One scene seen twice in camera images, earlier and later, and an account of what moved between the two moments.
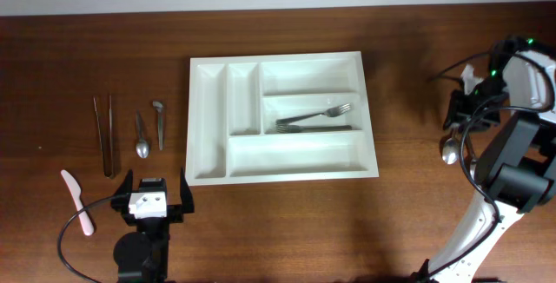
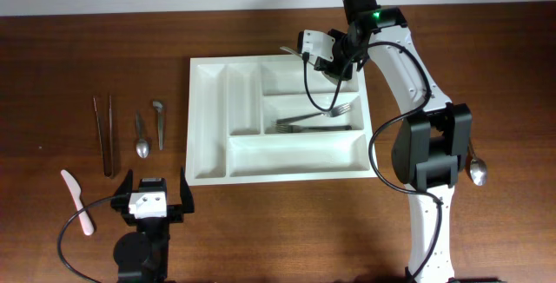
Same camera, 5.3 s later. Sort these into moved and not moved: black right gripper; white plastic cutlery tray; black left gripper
Moved: black right gripper
Not moved: white plastic cutlery tray; black left gripper
